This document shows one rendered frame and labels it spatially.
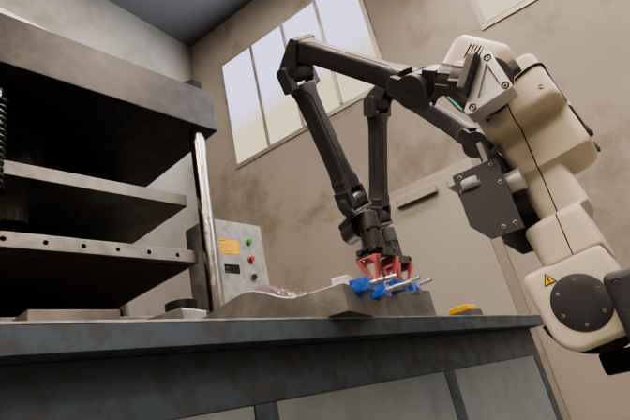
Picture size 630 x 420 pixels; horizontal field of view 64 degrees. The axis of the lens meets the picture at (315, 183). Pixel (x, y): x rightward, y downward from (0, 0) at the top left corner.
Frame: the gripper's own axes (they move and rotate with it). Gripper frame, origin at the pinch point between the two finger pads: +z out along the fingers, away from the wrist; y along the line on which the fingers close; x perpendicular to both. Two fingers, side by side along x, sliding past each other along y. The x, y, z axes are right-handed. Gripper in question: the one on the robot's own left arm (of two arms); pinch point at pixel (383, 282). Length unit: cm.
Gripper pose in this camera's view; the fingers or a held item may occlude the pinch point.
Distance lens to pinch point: 134.8
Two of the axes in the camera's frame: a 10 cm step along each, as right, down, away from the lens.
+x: 7.2, -4.2, -5.6
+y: -6.7, -1.9, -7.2
